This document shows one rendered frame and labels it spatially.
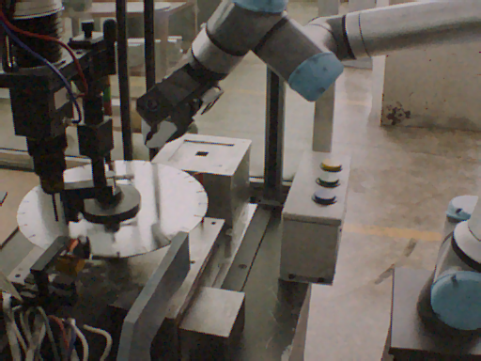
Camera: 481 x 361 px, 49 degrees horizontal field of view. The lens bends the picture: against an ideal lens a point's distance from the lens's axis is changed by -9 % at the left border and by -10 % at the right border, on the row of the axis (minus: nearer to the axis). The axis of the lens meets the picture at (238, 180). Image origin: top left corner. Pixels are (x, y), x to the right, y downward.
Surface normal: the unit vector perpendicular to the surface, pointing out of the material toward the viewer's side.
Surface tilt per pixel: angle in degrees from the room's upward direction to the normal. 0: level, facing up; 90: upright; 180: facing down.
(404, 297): 0
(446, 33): 110
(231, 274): 0
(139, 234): 0
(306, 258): 90
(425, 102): 90
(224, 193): 90
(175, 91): 51
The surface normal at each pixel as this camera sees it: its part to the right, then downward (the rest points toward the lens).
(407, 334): 0.00, -0.89
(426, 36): -0.27, 0.71
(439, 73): -0.07, 0.45
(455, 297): -0.40, 0.53
